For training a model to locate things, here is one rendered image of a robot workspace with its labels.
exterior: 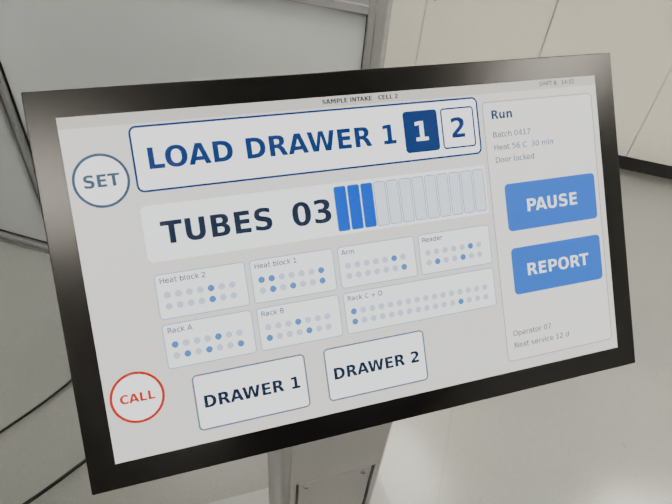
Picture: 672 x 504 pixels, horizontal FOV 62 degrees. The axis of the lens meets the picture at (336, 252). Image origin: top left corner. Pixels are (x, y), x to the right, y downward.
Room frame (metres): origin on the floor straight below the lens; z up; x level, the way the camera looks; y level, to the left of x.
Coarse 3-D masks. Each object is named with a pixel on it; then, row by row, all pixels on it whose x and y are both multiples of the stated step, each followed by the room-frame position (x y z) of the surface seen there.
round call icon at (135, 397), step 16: (144, 368) 0.24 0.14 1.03; (160, 368) 0.25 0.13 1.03; (112, 384) 0.23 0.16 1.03; (128, 384) 0.23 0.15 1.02; (144, 384) 0.24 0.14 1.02; (160, 384) 0.24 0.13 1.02; (112, 400) 0.22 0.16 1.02; (128, 400) 0.23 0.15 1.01; (144, 400) 0.23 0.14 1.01; (160, 400) 0.23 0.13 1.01; (112, 416) 0.21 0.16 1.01; (128, 416) 0.22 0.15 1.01; (144, 416) 0.22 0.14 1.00; (160, 416) 0.22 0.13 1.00
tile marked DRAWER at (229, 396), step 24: (264, 360) 0.27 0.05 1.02; (288, 360) 0.27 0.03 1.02; (192, 384) 0.24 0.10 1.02; (216, 384) 0.25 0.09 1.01; (240, 384) 0.25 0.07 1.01; (264, 384) 0.26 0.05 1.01; (288, 384) 0.26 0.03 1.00; (216, 408) 0.24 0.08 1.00; (240, 408) 0.24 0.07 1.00; (264, 408) 0.24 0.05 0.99; (288, 408) 0.25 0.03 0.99
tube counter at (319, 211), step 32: (288, 192) 0.37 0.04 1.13; (320, 192) 0.37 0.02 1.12; (352, 192) 0.38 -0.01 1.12; (384, 192) 0.39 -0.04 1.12; (416, 192) 0.40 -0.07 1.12; (448, 192) 0.41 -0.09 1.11; (480, 192) 0.42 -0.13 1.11; (320, 224) 0.36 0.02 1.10; (352, 224) 0.36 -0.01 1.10; (384, 224) 0.37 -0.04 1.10
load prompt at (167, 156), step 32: (128, 128) 0.36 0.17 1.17; (160, 128) 0.37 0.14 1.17; (192, 128) 0.38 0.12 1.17; (224, 128) 0.38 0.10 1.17; (256, 128) 0.39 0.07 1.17; (288, 128) 0.40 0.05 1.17; (320, 128) 0.41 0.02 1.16; (352, 128) 0.42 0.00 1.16; (384, 128) 0.42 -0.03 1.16; (416, 128) 0.43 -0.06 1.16; (448, 128) 0.44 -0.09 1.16; (160, 160) 0.35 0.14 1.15; (192, 160) 0.36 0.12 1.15; (224, 160) 0.37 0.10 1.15; (256, 160) 0.37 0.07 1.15; (288, 160) 0.38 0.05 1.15; (320, 160) 0.39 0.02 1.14; (352, 160) 0.40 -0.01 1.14; (384, 160) 0.41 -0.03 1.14; (416, 160) 0.42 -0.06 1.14
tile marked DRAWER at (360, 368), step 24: (384, 336) 0.31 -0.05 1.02; (408, 336) 0.31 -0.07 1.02; (336, 360) 0.28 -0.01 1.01; (360, 360) 0.29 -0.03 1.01; (384, 360) 0.29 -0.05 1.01; (408, 360) 0.30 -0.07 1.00; (336, 384) 0.27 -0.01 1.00; (360, 384) 0.28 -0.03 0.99; (384, 384) 0.28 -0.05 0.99; (408, 384) 0.29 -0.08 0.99
